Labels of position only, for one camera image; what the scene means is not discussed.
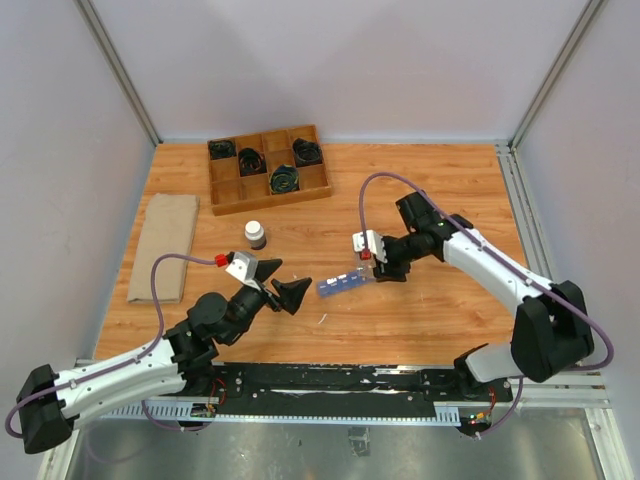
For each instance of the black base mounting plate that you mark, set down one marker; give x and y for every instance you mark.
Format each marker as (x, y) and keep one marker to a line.
(337, 390)

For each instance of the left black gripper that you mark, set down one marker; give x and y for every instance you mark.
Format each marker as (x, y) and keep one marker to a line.
(290, 293)

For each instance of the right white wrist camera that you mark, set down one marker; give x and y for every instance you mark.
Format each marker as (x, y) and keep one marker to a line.
(369, 245)

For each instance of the blue weekly pill organizer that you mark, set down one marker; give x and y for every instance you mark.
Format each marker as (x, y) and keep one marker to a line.
(360, 276)

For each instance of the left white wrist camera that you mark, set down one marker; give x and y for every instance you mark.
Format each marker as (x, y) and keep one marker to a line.
(243, 267)

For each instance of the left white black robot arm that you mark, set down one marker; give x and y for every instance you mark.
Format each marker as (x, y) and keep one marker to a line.
(52, 404)

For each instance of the brown bottle with white cap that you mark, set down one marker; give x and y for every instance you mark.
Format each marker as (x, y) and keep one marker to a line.
(255, 235)

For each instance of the folded beige cloth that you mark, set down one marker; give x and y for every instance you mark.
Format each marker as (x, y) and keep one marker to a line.
(168, 227)

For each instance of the grey slotted cable duct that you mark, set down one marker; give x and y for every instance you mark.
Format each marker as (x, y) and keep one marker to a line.
(196, 412)

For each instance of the wooden compartment tray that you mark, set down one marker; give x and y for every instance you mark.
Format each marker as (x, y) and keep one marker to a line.
(266, 169)

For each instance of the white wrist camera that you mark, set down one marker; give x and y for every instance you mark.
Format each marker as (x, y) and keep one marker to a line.
(243, 267)
(369, 245)

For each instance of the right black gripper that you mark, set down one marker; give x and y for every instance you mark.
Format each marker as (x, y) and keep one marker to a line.
(392, 270)

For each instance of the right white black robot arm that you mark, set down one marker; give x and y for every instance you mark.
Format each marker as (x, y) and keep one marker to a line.
(550, 332)

